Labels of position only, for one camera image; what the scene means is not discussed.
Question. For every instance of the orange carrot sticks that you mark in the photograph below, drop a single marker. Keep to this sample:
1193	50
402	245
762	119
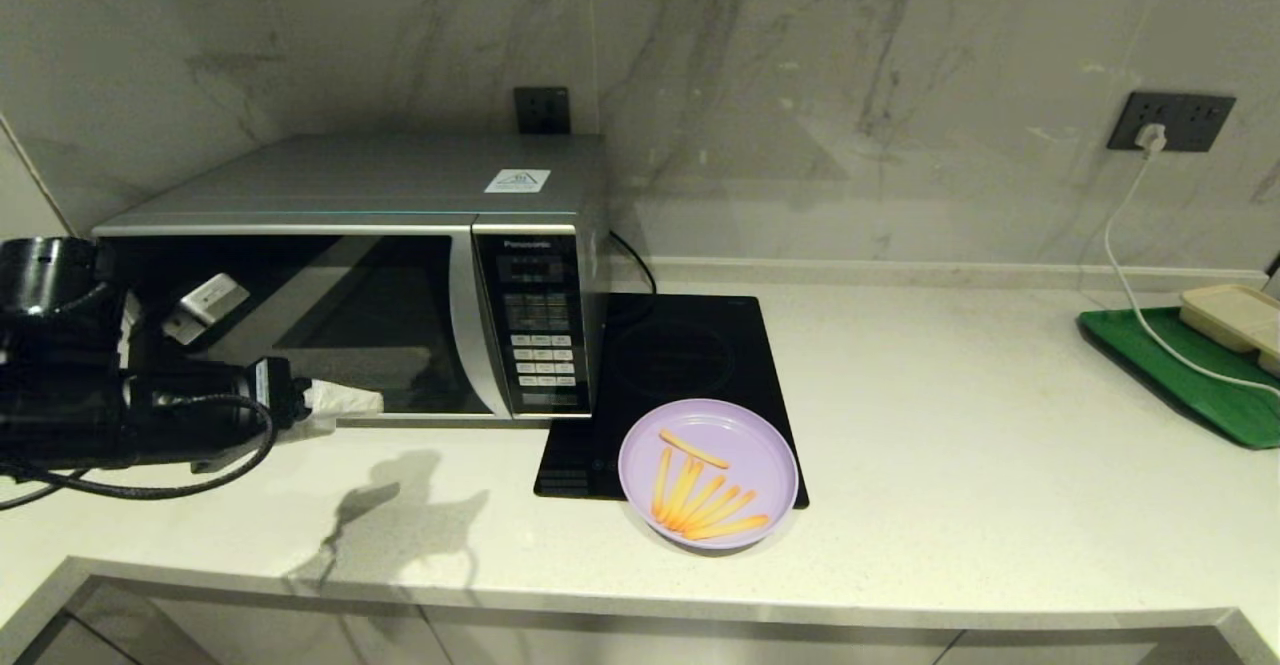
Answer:
691	485
662	485

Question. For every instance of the black induction cooktop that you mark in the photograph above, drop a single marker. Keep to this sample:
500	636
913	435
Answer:
680	345

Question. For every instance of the purple plate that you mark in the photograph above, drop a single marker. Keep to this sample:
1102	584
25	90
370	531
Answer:
745	445

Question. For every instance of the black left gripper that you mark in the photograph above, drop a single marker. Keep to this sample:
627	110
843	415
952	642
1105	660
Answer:
200	405

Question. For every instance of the silver microwave oven body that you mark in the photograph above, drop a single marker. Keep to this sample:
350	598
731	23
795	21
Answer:
400	175

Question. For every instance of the beige lunch container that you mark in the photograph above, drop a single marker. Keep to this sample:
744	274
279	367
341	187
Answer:
1230	315

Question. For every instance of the green plastic tray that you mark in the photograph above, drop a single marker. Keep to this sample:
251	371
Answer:
1200	385

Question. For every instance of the beige base cabinet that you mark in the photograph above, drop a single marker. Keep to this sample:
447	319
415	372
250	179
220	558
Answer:
600	650

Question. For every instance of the white power plug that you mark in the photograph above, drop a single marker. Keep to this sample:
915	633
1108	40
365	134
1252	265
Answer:
1152	137

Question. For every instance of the long crosswise french fry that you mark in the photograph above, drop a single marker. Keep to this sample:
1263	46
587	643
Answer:
695	450

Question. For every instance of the wide black wall outlet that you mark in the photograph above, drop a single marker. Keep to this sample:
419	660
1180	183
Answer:
1195	120

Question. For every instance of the small black wall outlet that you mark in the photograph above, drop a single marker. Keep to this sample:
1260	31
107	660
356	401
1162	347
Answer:
542	110

